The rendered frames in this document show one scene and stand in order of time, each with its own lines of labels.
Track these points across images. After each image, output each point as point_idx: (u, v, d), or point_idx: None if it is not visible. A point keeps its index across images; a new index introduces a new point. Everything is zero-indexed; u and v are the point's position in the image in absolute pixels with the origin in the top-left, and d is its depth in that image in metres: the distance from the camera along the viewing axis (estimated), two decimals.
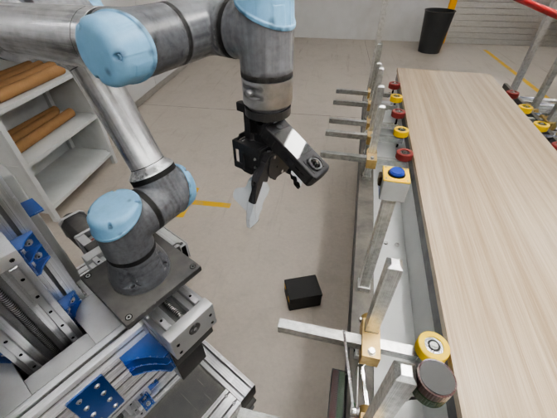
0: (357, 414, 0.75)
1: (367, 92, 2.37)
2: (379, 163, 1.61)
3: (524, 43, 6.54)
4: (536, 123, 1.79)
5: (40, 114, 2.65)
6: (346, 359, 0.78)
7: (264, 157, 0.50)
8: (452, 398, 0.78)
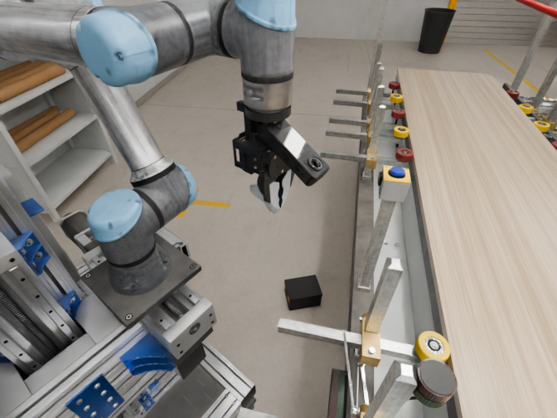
0: (357, 413, 0.75)
1: (367, 92, 2.37)
2: (379, 163, 1.61)
3: (524, 43, 6.54)
4: (536, 123, 1.79)
5: (40, 114, 2.65)
6: (346, 359, 0.78)
7: (264, 157, 0.50)
8: (452, 398, 0.78)
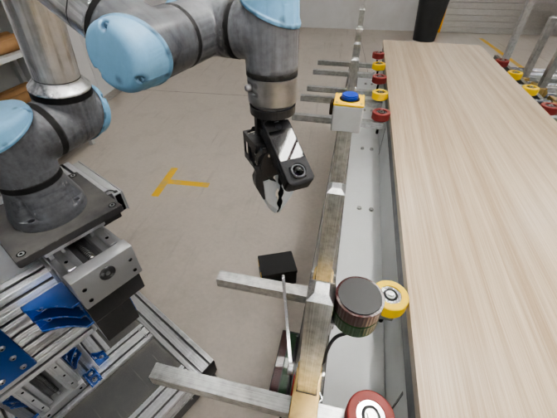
0: (295, 370, 0.63)
1: (350, 63, 2.25)
2: None
3: (520, 32, 6.42)
4: (525, 87, 1.67)
5: (9, 89, 2.53)
6: (284, 308, 0.66)
7: (259, 153, 0.51)
8: (409, 353, 0.66)
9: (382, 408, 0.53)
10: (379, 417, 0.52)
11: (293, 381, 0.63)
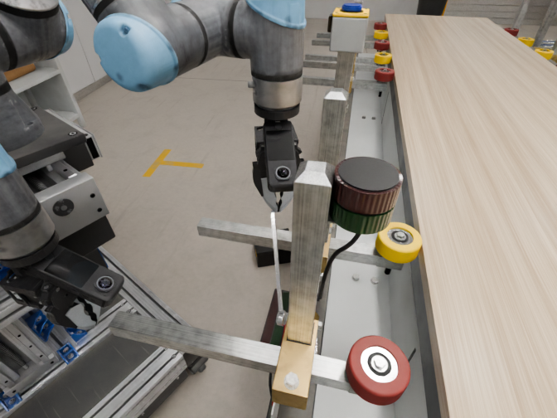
0: (286, 320, 0.53)
1: None
2: (355, 87, 1.39)
3: (524, 22, 6.32)
4: (539, 51, 1.56)
5: None
6: (273, 248, 0.55)
7: (258, 149, 0.52)
8: (423, 303, 0.55)
9: (393, 355, 0.42)
10: (389, 366, 0.42)
11: (283, 332, 0.52)
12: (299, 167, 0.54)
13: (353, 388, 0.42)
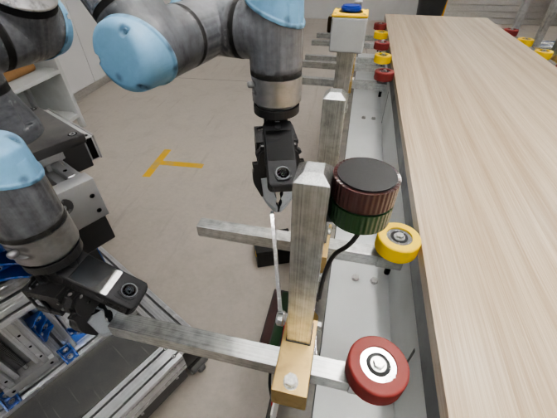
0: (285, 320, 0.53)
1: None
2: (355, 87, 1.39)
3: (524, 22, 6.32)
4: (538, 51, 1.56)
5: None
6: (273, 248, 0.55)
7: (258, 149, 0.52)
8: (422, 303, 0.55)
9: (392, 355, 0.43)
10: (389, 366, 0.42)
11: (283, 332, 0.52)
12: None
13: (352, 388, 0.42)
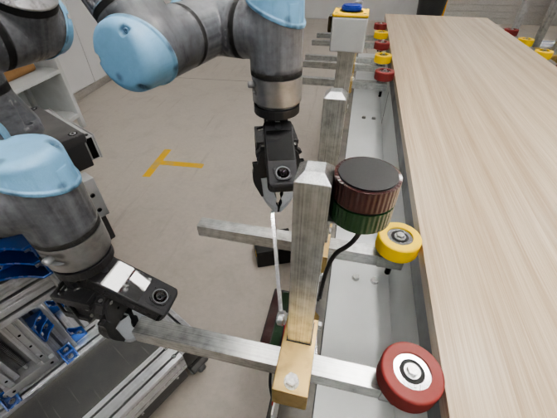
0: (286, 320, 0.53)
1: None
2: (355, 87, 1.39)
3: (524, 22, 6.32)
4: (539, 51, 1.56)
5: None
6: (273, 248, 0.55)
7: (258, 149, 0.52)
8: (423, 303, 0.55)
9: (425, 362, 0.42)
10: (423, 373, 0.41)
11: (283, 332, 0.52)
12: None
13: (385, 396, 0.41)
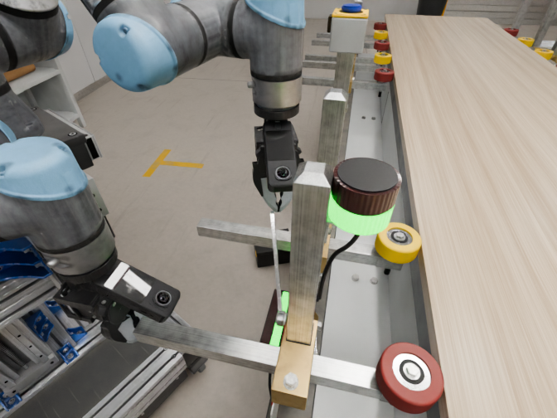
0: (285, 320, 0.53)
1: None
2: (355, 87, 1.39)
3: (524, 22, 6.32)
4: (538, 51, 1.56)
5: None
6: (273, 248, 0.55)
7: (258, 149, 0.52)
8: (422, 303, 0.55)
9: (424, 362, 0.42)
10: (422, 373, 0.41)
11: (283, 332, 0.52)
12: None
13: (385, 396, 0.41)
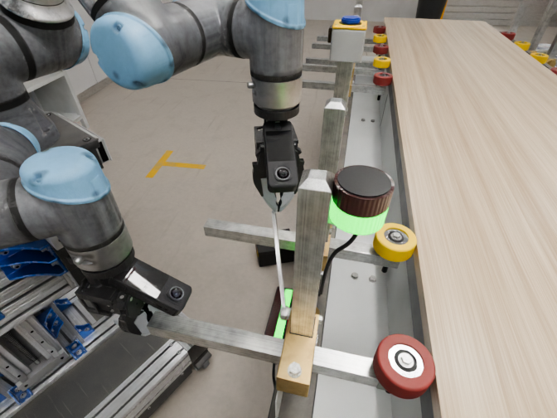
0: (288, 315, 0.56)
1: None
2: (355, 91, 1.42)
3: (523, 23, 6.35)
4: (534, 55, 1.60)
5: None
6: (275, 247, 0.57)
7: (258, 150, 0.52)
8: (417, 298, 0.59)
9: (418, 352, 0.45)
10: (415, 362, 0.45)
11: (287, 327, 0.56)
12: (299, 167, 0.54)
13: (381, 383, 0.45)
